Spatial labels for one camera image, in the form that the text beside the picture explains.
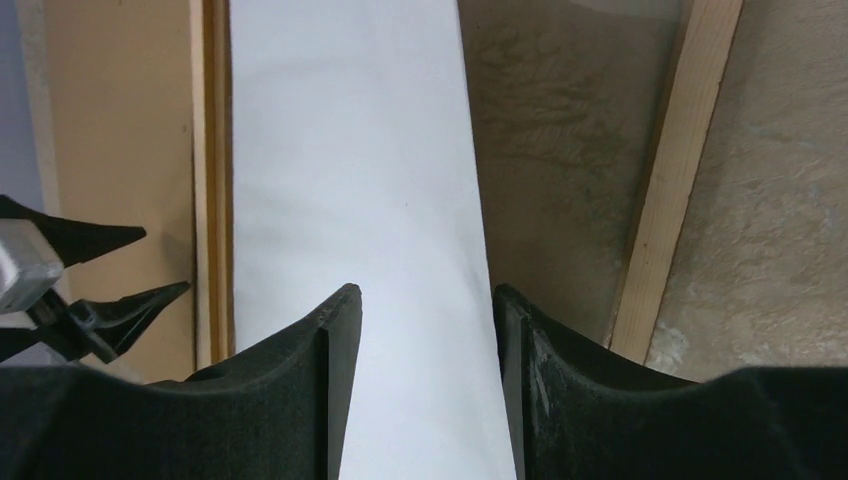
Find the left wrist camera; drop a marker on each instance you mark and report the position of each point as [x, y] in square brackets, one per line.
[29, 265]

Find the brown backing board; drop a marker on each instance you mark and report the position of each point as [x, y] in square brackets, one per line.
[121, 90]

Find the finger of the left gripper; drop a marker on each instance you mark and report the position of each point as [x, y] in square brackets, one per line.
[104, 329]
[73, 241]

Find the wooden picture frame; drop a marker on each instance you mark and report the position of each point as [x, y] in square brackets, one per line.
[696, 72]

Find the plant photo print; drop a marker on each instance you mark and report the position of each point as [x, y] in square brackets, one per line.
[353, 162]

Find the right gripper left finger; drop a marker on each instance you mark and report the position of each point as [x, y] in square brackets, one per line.
[276, 410]

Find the clear acrylic sheet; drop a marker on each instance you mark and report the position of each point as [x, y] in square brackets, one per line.
[563, 98]

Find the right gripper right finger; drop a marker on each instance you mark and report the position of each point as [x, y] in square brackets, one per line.
[577, 410]

